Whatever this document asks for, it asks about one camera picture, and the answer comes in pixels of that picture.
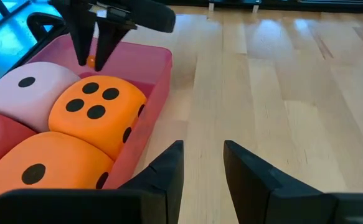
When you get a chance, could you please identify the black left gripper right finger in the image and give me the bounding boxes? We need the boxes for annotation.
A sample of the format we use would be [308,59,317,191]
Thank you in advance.
[223,139,363,224]

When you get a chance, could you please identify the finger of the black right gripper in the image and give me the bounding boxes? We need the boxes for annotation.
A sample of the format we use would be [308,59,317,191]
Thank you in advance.
[59,6,98,67]
[93,18,138,73]

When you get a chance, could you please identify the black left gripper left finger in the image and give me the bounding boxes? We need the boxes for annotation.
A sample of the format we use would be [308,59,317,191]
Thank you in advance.
[0,139,185,224]

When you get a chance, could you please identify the small orange die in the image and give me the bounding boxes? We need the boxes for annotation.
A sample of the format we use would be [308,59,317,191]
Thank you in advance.
[86,55,97,70]

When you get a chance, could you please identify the translucent red plastic bin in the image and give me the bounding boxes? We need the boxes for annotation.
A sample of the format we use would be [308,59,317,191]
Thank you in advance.
[0,32,173,190]

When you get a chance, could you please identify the large pink foam die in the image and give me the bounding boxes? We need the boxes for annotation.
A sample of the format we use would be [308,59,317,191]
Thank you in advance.
[0,61,82,134]

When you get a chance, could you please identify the large orange foam die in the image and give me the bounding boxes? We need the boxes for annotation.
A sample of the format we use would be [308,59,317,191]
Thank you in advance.
[0,131,116,224]
[47,75,148,162]

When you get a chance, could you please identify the large red foam die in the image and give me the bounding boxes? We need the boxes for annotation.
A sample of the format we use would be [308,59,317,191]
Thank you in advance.
[0,111,38,180]

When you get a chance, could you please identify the black frame handle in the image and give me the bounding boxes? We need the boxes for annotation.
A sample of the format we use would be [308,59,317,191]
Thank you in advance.
[26,11,66,42]

